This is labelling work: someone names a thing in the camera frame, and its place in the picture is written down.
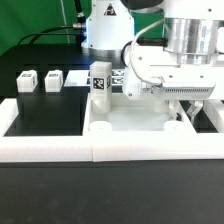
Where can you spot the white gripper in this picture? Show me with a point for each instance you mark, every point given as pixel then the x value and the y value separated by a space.
pixel 149 66

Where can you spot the white square tabletop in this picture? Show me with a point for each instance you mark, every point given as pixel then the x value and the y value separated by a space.
pixel 129 116

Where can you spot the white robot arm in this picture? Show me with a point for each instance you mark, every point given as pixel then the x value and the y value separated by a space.
pixel 171 49

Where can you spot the white U-shaped obstacle fence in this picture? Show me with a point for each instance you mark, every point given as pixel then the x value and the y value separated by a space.
pixel 110 146

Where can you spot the white sheet with AprilTags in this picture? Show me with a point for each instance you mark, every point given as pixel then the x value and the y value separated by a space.
pixel 82 78

